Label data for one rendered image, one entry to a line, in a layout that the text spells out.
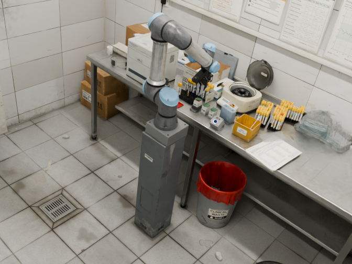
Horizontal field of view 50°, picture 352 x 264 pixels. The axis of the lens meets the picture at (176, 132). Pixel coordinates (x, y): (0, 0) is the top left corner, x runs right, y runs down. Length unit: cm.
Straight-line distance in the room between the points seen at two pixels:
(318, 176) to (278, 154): 26
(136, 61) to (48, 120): 145
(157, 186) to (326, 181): 105
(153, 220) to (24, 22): 201
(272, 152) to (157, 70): 87
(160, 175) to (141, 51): 92
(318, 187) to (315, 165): 20
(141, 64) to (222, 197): 113
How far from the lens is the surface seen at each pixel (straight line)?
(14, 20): 358
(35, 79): 389
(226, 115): 261
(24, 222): 308
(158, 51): 219
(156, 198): 263
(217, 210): 290
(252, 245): 307
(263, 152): 243
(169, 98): 221
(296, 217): 302
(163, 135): 230
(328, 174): 249
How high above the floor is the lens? 232
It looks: 36 degrees down
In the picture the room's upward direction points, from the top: 9 degrees clockwise
